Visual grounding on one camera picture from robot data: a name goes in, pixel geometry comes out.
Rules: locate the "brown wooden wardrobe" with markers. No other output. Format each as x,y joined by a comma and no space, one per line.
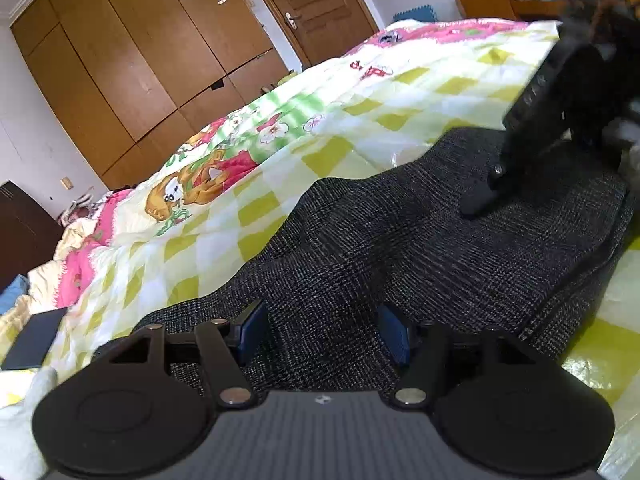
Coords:
125,60

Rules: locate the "checked cartoon printed blanket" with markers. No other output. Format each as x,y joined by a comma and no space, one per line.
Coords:
350,110

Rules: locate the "small white clutter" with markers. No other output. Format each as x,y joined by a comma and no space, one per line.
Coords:
80,207

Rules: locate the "white cloth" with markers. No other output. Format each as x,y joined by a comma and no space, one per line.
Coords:
20,425

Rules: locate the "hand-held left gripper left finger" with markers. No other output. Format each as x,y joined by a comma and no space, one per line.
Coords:
251,331

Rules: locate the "beige wall socket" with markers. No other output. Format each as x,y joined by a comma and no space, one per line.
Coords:
66,183

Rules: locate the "blue cloth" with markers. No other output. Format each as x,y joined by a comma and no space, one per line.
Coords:
12,295

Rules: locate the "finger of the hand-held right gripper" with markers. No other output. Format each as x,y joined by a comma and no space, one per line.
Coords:
535,110
600,100

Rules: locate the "blue foam mat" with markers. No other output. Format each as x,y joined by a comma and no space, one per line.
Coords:
412,14

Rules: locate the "dark brown cabinet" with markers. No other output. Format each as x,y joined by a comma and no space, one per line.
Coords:
25,240

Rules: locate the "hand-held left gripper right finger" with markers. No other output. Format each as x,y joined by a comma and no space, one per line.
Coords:
394,335

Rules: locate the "brown wooden door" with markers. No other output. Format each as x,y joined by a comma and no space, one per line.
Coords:
320,5

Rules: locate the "dark grey pants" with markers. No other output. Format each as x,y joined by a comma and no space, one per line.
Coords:
400,250

